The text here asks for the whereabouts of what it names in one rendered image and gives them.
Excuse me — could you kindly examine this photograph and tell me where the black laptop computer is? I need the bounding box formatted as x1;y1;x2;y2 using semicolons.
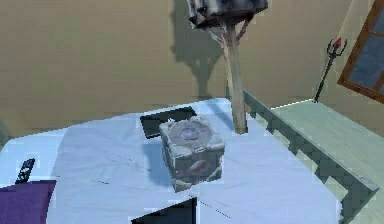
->
130;197;198;224

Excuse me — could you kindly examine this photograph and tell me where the black flat tablet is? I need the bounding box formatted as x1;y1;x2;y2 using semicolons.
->
139;105;198;140

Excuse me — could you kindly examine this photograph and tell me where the grey cube with pink marks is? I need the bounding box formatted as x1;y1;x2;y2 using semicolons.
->
158;115;227;194

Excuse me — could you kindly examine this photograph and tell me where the black staff with red gem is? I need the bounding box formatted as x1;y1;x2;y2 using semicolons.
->
313;36;348;104

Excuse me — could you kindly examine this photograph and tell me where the black remote control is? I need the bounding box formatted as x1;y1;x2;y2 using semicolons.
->
14;157;36;185

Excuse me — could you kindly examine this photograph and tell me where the brown framed window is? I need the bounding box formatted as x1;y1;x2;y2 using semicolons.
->
337;0;384;104

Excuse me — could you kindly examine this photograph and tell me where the wooden post birdhouse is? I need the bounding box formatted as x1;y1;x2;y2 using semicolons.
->
186;0;269;135

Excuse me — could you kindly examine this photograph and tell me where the white bed with grey frame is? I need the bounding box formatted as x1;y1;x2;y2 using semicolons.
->
0;88;381;224

